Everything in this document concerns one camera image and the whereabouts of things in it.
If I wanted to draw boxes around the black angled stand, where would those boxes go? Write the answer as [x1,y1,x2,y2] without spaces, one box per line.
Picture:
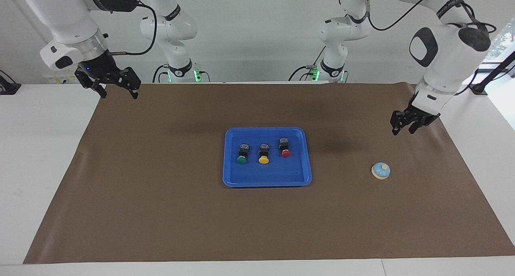
[468,51,515,96]

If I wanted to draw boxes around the black base cable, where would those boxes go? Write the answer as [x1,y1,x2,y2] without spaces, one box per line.
[152,64,169,83]
[288,47,324,82]

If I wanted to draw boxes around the red push button switch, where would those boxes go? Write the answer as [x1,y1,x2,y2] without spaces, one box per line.
[278,137,291,159]

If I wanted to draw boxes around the black left base cable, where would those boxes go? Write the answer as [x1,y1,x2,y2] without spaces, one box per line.
[288,47,324,82]

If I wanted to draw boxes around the yellow push button switch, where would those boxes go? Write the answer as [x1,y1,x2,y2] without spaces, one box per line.
[258,143,271,165]

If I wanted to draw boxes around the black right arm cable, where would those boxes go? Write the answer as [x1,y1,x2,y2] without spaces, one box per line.
[108,2,158,56]

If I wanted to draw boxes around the white wall outlet box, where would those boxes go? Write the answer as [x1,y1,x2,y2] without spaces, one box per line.
[43,73,79,84]

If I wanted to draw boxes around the green push button switch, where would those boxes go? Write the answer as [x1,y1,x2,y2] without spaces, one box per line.
[236,144,251,165]

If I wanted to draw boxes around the blue plastic tray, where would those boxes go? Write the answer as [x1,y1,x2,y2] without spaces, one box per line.
[222,127,313,187]

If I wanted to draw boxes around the black right base cable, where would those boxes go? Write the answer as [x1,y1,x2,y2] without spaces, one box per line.
[152,64,169,83]

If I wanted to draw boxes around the brown table mat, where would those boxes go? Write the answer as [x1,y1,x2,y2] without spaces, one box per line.
[23,83,515,264]

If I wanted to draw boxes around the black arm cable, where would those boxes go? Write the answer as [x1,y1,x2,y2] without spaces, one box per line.
[108,2,158,56]
[364,0,498,33]

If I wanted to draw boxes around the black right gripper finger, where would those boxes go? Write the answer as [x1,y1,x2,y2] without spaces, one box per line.
[121,67,141,99]
[75,70,108,99]

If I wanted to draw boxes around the light blue desk bell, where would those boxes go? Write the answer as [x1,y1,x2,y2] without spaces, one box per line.
[371,162,391,180]

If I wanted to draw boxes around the black table clamp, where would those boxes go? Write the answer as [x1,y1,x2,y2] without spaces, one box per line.
[0,70,22,95]

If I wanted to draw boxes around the bright window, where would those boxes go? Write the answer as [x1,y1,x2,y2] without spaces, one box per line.
[485,21,515,65]

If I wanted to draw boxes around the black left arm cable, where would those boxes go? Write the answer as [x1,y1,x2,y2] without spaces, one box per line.
[364,0,498,33]

